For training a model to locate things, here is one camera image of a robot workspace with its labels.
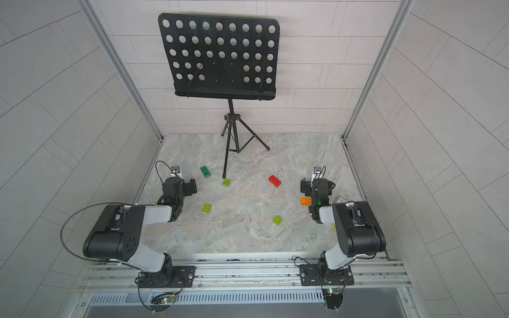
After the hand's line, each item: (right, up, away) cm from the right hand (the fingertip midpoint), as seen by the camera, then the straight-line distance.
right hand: (315, 176), depth 95 cm
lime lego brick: (-43, -3, +1) cm, 44 cm away
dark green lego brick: (-54, +2, +4) cm, 55 cm away
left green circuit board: (-59, -39, -30) cm, 77 cm away
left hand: (-63, 0, 0) cm, 63 cm away
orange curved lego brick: (-5, -11, -6) cm, 13 cm away
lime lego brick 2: (-50, -13, -8) cm, 53 cm away
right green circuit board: (0, -39, -27) cm, 47 cm away
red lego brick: (-19, -2, +1) cm, 19 cm away
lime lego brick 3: (-19, -18, -11) cm, 28 cm away
